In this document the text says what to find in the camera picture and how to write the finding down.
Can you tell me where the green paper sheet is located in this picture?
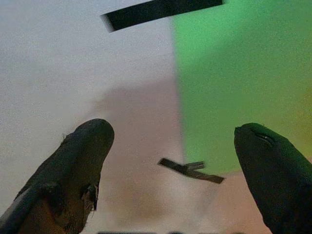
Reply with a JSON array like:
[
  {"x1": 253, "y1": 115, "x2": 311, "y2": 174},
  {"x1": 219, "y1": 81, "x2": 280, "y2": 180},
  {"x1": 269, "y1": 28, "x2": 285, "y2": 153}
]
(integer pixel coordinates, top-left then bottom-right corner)
[{"x1": 170, "y1": 0, "x2": 312, "y2": 175}]

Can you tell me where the long black tape strip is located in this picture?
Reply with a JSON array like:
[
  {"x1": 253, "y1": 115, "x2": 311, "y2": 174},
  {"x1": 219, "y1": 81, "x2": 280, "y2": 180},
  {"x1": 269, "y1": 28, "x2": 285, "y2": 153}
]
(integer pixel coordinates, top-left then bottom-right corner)
[{"x1": 100, "y1": 0, "x2": 224, "y2": 34}]

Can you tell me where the crossed black tape mark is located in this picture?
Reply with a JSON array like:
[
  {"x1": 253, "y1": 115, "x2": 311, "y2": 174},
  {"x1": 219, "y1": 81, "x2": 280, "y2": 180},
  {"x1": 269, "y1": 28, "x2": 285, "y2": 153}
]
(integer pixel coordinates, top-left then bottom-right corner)
[{"x1": 157, "y1": 157, "x2": 225, "y2": 185}]

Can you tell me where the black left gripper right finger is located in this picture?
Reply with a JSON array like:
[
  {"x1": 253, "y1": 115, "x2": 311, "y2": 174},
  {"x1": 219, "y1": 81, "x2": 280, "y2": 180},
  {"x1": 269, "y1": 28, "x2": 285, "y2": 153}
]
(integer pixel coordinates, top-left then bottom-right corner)
[{"x1": 234, "y1": 122, "x2": 312, "y2": 234}]

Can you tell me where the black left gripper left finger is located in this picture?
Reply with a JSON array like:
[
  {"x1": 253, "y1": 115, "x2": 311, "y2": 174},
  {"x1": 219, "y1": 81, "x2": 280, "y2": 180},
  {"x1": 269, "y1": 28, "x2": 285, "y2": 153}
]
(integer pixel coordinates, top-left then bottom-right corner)
[{"x1": 0, "y1": 118, "x2": 115, "y2": 234}]

